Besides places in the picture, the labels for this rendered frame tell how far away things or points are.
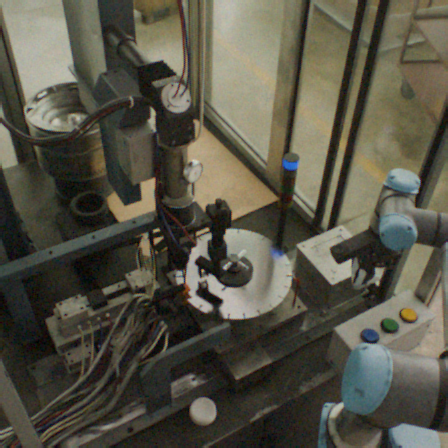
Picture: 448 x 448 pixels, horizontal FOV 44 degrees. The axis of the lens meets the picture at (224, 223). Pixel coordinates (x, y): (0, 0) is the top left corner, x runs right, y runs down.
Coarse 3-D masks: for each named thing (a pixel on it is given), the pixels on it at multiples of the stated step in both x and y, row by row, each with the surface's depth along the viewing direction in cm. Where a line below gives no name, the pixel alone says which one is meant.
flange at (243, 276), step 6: (228, 258) 160; (240, 258) 161; (246, 258) 161; (222, 264) 159; (246, 264) 159; (252, 264) 159; (228, 270) 156; (234, 270) 155; (240, 270) 156; (246, 270) 157; (252, 270) 158; (228, 276) 156; (234, 276) 156; (240, 276) 156; (246, 276) 156; (228, 282) 154; (234, 282) 154; (240, 282) 154
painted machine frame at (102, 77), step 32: (64, 0) 144; (96, 0) 121; (128, 0) 125; (96, 32) 130; (128, 32) 129; (96, 64) 139; (96, 96) 123; (0, 192) 161; (128, 192) 135; (0, 224) 168; (128, 224) 157; (0, 256) 171; (32, 256) 148; (64, 256) 149; (32, 320) 158
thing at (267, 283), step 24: (240, 240) 167; (264, 240) 167; (192, 264) 160; (264, 264) 161; (288, 264) 161; (192, 288) 154; (216, 288) 154; (240, 288) 154; (264, 288) 154; (288, 288) 155; (216, 312) 148; (240, 312) 149; (264, 312) 149
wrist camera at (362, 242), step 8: (360, 232) 137; (368, 232) 136; (344, 240) 137; (352, 240) 136; (360, 240) 135; (368, 240) 135; (376, 240) 134; (336, 248) 136; (344, 248) 135; (352, 248) 135; (360, 248) 134; (368, 248) 135; (336, 256) 135; (344, 256) 134; (352, 256) 135
